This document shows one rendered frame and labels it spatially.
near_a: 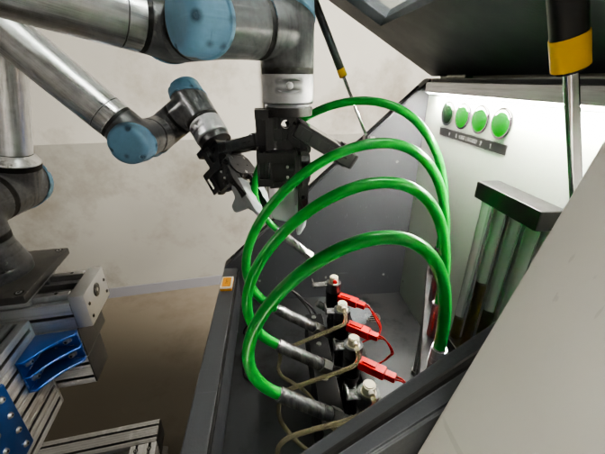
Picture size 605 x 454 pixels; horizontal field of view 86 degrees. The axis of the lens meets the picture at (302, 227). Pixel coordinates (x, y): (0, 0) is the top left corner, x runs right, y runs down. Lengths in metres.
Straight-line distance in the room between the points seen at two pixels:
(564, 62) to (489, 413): 0.22
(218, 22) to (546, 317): 0.39
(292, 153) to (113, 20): 0.27
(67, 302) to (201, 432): 0.48
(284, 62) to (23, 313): 0.80
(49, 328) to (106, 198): 1.53
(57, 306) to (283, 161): 0.66
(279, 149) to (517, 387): 0.41
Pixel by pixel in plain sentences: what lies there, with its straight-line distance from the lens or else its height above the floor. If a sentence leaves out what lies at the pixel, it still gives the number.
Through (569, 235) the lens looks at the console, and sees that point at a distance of 0.23.
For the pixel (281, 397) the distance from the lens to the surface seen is 0.43.
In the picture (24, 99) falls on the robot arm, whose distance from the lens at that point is 0.99.
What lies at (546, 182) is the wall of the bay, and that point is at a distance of 0.58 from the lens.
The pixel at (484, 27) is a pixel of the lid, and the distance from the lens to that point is 0.60.
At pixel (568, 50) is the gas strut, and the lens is 0.25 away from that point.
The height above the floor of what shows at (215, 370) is 0.95.
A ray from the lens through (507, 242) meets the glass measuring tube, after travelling 0.59.
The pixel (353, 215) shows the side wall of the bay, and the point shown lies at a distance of 0.92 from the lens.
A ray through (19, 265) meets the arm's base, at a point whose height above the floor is 1.07.
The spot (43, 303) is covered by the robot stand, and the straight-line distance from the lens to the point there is 0.97.
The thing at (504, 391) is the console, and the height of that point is 1.27.
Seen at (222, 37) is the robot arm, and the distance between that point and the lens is 0.42.
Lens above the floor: 1.45
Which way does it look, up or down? 24 degrees down
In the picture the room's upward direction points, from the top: straight up
